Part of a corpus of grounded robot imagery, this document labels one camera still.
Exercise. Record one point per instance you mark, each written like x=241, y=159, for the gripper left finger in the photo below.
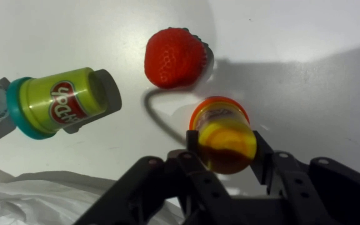
x=155, y=187

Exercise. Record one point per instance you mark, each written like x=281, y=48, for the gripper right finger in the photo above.
x=305, y=184

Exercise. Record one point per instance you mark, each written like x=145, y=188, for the yellow dough tub orange lid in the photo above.
x=223, y=137

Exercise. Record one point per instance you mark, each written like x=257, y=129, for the white plastic bag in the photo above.
x=42, y=197

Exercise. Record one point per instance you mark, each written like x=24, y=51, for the yellow dough tub teal lid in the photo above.
x=55, y=103

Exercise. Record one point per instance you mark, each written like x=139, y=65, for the red toy strawberry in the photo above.
x=175, y=57

